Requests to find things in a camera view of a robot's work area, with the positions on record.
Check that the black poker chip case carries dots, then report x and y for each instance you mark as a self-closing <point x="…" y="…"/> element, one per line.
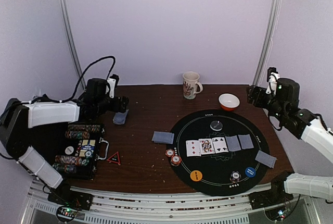
<point x="83" y="146"/>

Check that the clear dealer button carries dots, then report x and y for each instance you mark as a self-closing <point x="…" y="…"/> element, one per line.
<point x="216" y="125"/>

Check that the queen of hearts card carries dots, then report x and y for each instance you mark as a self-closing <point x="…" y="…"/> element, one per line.
<point x="206" y="146"/>

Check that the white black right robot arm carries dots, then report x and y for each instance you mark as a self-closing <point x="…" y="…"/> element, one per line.
<point x="281" y="100"/>

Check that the white orange bowl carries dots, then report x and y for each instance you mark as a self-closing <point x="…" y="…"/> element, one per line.
<point x="228" y="102"/>

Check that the three of diamonds card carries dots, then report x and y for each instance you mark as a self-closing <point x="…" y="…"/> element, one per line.
<point x="193" y="148"/>

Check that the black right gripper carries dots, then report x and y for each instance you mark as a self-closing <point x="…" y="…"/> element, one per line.
<point x="252" y="95"/>

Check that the black red triangle marker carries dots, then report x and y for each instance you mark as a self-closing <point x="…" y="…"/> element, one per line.
<point x="115" y="159"/>

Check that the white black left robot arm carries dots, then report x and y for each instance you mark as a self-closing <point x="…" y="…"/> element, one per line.
<point x="55" y="140"/>

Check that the right aluminium frame post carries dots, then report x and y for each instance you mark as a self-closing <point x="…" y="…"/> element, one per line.
<point x="268" y="41"/>

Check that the left aluminium frame post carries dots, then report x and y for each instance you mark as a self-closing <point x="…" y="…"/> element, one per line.
<point x="70" y="38"/>

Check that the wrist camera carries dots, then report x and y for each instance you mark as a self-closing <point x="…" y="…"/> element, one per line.
<point x="113" y="82"/>
<point x="272" y="78"/>

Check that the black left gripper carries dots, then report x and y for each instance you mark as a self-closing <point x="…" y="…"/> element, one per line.
<point x="115" y="107"/>

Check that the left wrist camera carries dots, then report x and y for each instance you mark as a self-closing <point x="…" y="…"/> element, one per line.
<point x="113" y="82"/>

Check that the aluminium frame post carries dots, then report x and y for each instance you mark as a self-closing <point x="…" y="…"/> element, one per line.
<point x="268" y="41"/>
<point x="70" y="38"/>

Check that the round black poker mat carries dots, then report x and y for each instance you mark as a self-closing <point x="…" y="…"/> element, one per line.
<point x="216" y="168"/>

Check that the blue playing card deck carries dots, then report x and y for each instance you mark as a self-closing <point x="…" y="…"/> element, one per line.
<point x="120" y="118"/>

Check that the floral ceramic mug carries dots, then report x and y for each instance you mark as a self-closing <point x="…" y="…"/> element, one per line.
<point x="191" y="85"/>

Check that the orange big blind button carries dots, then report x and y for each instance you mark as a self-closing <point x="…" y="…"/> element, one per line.
<point x="196" y="175"/>

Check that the blue small blind button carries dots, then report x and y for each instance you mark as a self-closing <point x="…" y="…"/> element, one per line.
<point x="250" y="172"/>

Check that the three of clubs card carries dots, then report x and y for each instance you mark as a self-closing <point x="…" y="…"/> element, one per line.
<point x="220" y="145"/>

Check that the face down card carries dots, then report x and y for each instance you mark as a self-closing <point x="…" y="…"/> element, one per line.
<point x="232" y="143"/>
<point x="245" y="142"/>

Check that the aluminium front rail base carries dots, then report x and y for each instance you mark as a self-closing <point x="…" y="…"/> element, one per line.
<point x="116" y="207"/>

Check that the single blue playing card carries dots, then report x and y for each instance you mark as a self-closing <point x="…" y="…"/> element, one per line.
<point x="170" y="138"/>

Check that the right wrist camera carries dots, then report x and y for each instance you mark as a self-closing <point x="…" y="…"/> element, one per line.
<point x="272" y="78"/>

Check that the red poker chip stack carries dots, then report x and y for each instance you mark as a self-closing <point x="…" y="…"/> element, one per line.
<point x="169" y="152"/>

